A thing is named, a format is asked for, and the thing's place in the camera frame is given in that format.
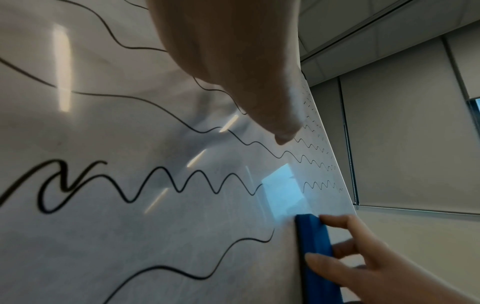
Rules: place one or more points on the person's left hand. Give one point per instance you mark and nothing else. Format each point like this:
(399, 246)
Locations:
(232, 47)

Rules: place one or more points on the person's right hand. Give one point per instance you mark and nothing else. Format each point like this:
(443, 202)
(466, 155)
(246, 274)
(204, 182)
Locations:
(382, 273)

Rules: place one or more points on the blue whiteboard eraser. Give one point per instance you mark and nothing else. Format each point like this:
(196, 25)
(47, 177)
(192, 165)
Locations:
(317, 240)

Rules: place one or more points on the white whiteboard with wavy lines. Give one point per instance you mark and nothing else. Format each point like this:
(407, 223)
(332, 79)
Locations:
(131, 222)

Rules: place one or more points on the beige roller blind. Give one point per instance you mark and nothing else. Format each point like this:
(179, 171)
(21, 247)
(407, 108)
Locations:
(405, 133)

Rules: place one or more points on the window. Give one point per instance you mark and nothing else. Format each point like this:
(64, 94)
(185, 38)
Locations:
(475, 108)

